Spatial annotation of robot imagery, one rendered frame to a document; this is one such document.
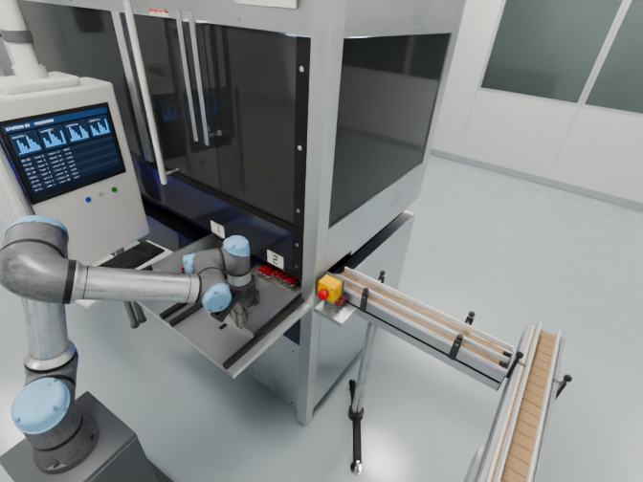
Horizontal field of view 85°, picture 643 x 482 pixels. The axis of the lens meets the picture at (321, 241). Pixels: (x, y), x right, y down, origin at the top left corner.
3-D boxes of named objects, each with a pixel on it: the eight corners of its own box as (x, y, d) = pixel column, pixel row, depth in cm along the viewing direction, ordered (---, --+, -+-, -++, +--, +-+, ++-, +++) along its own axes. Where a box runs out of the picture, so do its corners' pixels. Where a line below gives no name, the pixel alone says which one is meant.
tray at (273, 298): (265, 264, 159) (265, 258, 157) (311, 289, 147) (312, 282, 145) (204, 306, 135) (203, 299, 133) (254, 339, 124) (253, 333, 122)
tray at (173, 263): (215, 237, 175) (214, 231, 173) (254, 257, 163) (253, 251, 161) (152, 270, 151) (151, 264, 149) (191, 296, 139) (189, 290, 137)
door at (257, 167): (222, 191, 144) (204, 22, 111) (305, 229, 124) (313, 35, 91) (221, 192, 143) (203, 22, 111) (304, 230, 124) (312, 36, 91)
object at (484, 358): (325, 301, 147) (328, 272, 138) (345, 282, 158) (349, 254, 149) (496, 395, 115) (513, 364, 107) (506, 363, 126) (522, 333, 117)
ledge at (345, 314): (333, 293, 149) (334, 289, 148) (360, 307, 143) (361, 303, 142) (313, 311, 139) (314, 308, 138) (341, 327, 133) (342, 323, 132)
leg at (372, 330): (352, 405, 191) (371, 301, 149) (366, 415, 187) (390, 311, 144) (343, 418, 185) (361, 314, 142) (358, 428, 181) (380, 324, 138)
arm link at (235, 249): (217, 236, 107) (245, 231, 110) (220, 265, 113) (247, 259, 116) (224, 251, 101) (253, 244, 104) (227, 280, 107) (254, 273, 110)
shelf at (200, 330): (210, 237, 178) (209, 233, 177) (321, 298, 146) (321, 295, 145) (115, 285, 145) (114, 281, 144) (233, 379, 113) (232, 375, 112)
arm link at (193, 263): (187, 272, 95) (227, 262, 99) (180, 249, 103) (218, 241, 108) (190, 293, 99) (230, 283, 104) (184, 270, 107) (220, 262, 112)
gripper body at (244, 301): (260, 304, 123) (258, 277, 116) (241, 317, 117) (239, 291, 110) (244, 295, 126) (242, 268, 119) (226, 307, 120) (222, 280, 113)
